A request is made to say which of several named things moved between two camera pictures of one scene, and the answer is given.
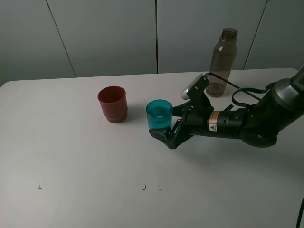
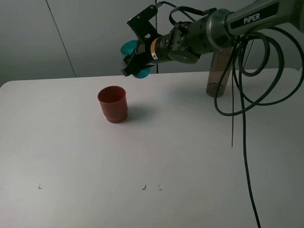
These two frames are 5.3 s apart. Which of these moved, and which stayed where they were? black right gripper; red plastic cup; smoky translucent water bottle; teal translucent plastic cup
Moved: teal translucent plastic cup; black right gripper
Stayed: smoky translucent water bottle; red plastic cup
